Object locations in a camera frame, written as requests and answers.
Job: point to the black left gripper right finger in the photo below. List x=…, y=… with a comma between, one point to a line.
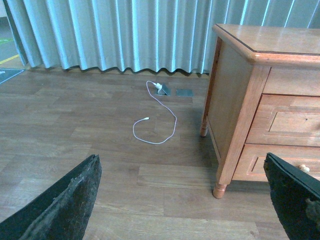
x=296, y=200

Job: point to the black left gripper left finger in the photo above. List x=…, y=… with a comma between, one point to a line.
x=62, y=212

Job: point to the wooden drawer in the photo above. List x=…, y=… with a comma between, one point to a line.
x=286, y=120
x=275, y=162

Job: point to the wooden nightstand cabinet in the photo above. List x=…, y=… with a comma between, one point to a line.
x=250, y=61

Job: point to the closed floor socket cover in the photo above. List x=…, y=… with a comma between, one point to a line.
x=184, y=93

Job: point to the open floor socket box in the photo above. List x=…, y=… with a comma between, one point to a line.
x=162, y=90

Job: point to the pale green curtain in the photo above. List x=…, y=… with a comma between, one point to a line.
x=140, y=34

